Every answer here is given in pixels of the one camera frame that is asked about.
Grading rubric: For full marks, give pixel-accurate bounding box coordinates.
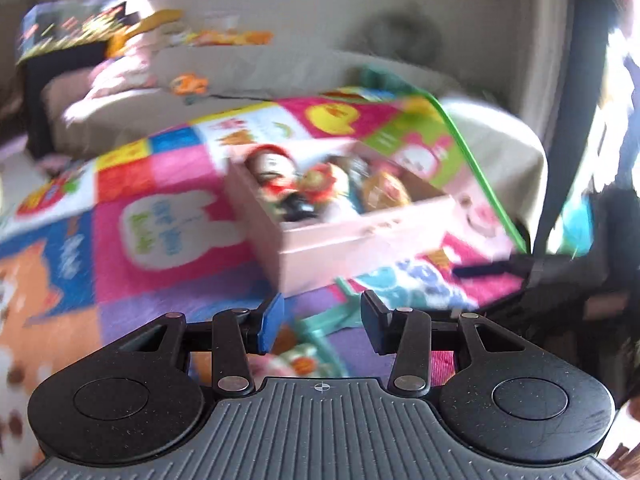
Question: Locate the row of orange plush toys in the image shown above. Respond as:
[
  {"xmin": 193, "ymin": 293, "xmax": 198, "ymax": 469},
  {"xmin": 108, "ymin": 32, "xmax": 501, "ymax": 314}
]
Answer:
[{"xmin": 186, "ymin": 29, "xmax": 273, "ymax": 47}]

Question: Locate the pink fish toy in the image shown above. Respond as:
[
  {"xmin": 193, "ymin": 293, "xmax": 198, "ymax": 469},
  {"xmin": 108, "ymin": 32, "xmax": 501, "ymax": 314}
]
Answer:
[{"xmin": 247, "ymin": 325, "xmax": 349, "ymax": 386}]

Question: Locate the red hat knitted doll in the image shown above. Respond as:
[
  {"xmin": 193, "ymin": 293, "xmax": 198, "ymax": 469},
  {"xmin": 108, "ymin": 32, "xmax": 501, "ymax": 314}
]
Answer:
[{"xmin": 244, "ymin": 144, "xmax": 297, "ymax": 203}]

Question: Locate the pink plush toy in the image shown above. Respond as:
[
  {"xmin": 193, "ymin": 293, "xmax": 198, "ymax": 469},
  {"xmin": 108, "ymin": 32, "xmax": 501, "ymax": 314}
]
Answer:
[{"xmin": 86, "ymin": 51, "xmax": 157, "ymax": 99}]

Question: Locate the teal toy hammer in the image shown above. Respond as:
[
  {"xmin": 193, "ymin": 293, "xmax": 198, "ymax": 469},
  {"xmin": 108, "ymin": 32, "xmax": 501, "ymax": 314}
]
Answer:
[{"xmin": 294, "ymin": 276, "xmax": 381, "ymax": 356}]

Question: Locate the glass fish tank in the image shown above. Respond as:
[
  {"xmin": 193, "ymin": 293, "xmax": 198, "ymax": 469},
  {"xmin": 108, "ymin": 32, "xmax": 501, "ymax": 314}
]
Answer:
[{"xmin": 16, "ymin": 0, "xmax": 140, "ymax": 63}]

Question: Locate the beige sofa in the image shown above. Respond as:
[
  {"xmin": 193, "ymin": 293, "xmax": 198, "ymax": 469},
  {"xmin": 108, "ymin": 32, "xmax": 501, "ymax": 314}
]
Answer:
[{"xmin": 53, "ymin": 47, "xmax": 548, "ymax": 235}]

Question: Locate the pink cardboard box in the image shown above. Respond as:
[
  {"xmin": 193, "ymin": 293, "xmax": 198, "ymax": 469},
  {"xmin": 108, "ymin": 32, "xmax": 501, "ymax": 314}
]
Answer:
[{"xmin": 224, "ymin": 144, "xmax": 464, "ymax": 297}]

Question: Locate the yellow duck plush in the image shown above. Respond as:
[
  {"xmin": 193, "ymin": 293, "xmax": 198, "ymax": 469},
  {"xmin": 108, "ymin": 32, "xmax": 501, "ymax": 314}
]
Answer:
[{"xmin": 106, "ymin": 9, "xmax": 183, "ymax": 58}]

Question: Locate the black tank cabinet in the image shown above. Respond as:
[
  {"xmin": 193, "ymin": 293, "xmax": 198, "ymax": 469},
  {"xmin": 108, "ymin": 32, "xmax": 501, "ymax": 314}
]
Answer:
[{"xmin": 17, "ymin": 40, "xmax": 107, "ymax": 159}]

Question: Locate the colourful cartoon play mat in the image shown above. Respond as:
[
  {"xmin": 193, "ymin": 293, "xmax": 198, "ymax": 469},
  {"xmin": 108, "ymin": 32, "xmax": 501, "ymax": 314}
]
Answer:
[{"xmin": 0, "ymin": 86, "xmax": 532, "ymax": 476}]

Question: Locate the orange fish plush toy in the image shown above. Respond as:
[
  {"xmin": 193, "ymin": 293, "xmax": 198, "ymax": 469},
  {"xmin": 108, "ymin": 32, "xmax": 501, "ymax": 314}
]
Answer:
[{"xmin": 170, "ymin": 74, "xmax": 208, "ymax": 96}]

